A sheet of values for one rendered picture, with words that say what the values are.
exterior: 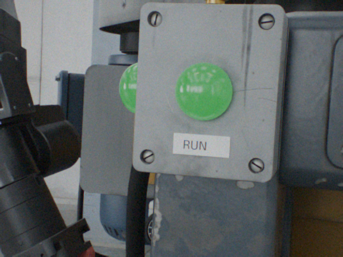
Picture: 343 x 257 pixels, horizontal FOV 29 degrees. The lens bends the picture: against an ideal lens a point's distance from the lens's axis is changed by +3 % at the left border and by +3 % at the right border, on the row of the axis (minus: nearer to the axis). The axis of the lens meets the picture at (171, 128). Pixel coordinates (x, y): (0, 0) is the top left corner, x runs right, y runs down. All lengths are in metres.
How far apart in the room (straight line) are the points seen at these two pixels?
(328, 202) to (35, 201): 0.27
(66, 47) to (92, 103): 5.22
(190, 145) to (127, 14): 0.46
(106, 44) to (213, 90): 5.10
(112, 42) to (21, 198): 4.85
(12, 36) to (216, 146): 0.32
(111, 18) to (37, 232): 0.35
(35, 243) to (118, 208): 0.29
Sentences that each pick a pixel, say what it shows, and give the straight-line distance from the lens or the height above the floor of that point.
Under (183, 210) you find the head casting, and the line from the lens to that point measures 0.39.
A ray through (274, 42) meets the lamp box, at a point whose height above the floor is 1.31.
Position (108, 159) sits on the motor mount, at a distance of 0.81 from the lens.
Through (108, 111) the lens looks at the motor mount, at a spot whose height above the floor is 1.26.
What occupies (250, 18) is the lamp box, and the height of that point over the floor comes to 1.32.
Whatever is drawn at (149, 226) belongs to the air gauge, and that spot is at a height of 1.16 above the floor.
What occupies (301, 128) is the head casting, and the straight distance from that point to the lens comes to 0.38.
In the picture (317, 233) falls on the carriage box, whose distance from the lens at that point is 0.68.
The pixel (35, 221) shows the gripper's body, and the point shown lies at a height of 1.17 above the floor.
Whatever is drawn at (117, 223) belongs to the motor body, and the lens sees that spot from 0.86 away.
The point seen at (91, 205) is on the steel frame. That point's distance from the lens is 5.51.
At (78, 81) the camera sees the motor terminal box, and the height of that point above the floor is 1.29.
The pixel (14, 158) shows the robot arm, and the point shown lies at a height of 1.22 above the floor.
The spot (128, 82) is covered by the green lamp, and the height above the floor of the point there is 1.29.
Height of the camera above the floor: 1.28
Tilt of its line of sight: 3 degrees down
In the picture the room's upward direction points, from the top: 3 degrees clockwise
